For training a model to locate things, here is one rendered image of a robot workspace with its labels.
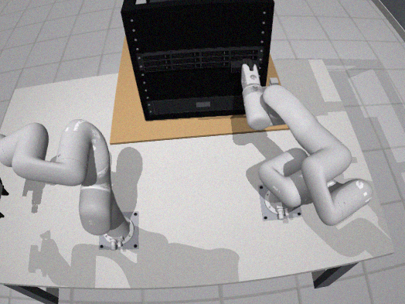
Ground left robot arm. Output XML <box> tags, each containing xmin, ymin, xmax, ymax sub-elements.
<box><xmin>0</xmin><ymin>119</ymin><xmax>134</xmax><ymax>251</ymax></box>

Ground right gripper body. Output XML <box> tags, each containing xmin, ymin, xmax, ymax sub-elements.
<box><xmin>241</xmin><ymin>64</ymin><xmax>261</xmax><ymax>92</ymax></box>

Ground tan flat board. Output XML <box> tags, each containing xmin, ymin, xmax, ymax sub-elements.
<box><xmin>110</xmin><ymin>36</ymin><xmax>290</xmax><ymax>145</ymax></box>

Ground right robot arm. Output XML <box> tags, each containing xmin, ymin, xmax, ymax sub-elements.
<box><xmin>243</xmin><ymin>77</ymin><xmax>373</xmax><ymax>226</ymax></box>

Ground black metal rack frame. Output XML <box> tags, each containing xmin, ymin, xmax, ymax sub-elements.
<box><xmin>121</xmin><ymin>0</ymin><xmax>274</xmax><ymax>121</ymax></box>

